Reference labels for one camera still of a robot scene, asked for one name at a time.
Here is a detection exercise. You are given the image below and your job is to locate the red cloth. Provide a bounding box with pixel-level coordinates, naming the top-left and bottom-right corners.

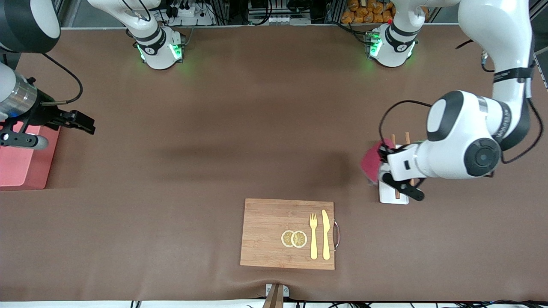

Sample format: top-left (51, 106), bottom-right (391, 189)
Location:
top-left (360, 138), bottom-right (397, 186)

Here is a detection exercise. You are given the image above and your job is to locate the white rack base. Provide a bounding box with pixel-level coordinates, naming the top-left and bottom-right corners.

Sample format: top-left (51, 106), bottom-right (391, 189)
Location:
top-left (377, 143), bottom-right (410, 205)

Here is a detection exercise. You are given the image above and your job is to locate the pink plastic bin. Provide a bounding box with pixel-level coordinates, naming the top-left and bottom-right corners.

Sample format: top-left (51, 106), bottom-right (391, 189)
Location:
top-left (0, 122), bottom-right (61, 191)

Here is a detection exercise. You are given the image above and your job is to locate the yellow knife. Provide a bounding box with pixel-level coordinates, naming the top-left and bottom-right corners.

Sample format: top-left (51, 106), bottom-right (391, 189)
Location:
top-left (321, 209), bottom-right (331, 261)

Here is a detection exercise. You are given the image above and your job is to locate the yellow fork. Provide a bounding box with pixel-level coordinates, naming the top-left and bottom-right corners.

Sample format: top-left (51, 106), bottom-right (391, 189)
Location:
top-left (309, 213), bottom-right (319, 261)

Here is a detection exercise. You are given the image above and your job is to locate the wooden cutting board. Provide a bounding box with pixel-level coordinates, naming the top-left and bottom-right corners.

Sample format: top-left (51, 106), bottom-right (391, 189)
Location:
top-left (240, 198), bottom-right (336, 271)

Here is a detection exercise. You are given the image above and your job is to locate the orange bread rolls pile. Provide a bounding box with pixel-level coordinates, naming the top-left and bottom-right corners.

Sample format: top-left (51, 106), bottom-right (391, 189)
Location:
top-left (341, 0), bottom-right (396, 24)

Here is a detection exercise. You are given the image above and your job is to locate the white power strip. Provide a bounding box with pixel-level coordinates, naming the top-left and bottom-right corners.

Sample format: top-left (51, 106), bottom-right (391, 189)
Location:
top-left (165, 0), bottom-right (214, 26)

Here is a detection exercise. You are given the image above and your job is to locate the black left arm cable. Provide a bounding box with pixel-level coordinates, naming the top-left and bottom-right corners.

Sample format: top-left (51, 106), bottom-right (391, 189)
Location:
top-left (378, 99), bottom-right (434, 148)

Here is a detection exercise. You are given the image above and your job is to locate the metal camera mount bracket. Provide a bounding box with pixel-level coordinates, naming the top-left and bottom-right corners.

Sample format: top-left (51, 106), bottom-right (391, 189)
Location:
top-left (262, 283), bottom-right (290, 308)

